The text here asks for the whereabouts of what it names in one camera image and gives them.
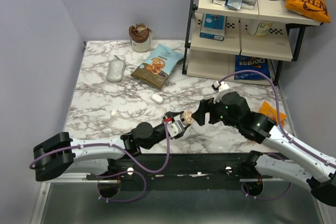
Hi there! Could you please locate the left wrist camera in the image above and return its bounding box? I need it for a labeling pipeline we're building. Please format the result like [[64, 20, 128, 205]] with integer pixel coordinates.
[[167, 120, 185, 138]]

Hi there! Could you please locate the light blue chip bag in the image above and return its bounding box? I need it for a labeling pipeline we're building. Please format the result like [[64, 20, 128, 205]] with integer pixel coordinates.
[[131, 44, 184, 90]]

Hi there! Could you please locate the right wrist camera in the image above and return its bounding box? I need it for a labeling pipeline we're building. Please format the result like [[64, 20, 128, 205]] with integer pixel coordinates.
[[212, 81, 230, 104]]

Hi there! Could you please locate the silver glitter pouch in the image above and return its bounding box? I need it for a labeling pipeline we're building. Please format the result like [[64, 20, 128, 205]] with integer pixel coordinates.
[[106, 55, 126, 82]]

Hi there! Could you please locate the beige earbud charging case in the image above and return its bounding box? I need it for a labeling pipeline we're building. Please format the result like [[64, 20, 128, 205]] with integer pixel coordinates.
[[180, 111, 194, 126]]

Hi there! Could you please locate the black frame beige shelf rack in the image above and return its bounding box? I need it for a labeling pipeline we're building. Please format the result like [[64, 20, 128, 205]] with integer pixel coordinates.
[[182, 0, 320, 84]]

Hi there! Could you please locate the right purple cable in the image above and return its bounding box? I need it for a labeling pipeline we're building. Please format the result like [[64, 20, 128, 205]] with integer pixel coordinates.
[[216, 70, 336, 201]]

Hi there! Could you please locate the blue Doritos chip bag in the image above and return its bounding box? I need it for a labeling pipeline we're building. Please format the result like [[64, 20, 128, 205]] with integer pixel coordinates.
[[234, 55, 271, 80]]

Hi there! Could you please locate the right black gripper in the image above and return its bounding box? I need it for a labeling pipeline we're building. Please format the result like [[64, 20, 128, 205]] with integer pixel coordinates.
[[191, 97, 241, 129]]

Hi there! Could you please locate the blue box on shelf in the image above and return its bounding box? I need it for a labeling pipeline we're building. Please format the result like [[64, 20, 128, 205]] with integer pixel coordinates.
[[199, 14, 227, 41]]

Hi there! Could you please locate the brown white paper cup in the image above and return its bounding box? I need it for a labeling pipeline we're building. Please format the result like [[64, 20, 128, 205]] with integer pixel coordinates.
[[129, 23, 153, 52]]

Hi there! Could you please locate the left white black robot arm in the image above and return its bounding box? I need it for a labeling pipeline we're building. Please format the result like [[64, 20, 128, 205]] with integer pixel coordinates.
[[29, 111, 193, 182]]

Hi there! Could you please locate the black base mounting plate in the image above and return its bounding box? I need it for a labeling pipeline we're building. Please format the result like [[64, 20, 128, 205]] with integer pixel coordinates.
[[88, 152, 264, 196]]

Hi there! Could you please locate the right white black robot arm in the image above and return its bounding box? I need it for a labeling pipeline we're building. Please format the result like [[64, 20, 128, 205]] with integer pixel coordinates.
[[192, 92, 335, 207]]

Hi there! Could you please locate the orange snack bag on table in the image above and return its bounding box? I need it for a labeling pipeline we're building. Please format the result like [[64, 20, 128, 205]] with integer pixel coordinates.
[[259, 101, 287, 126]]

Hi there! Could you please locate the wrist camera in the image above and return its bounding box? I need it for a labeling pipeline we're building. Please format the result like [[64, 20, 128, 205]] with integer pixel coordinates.
[[167, 120, 185, 138], [212, 81, 230, 104]]

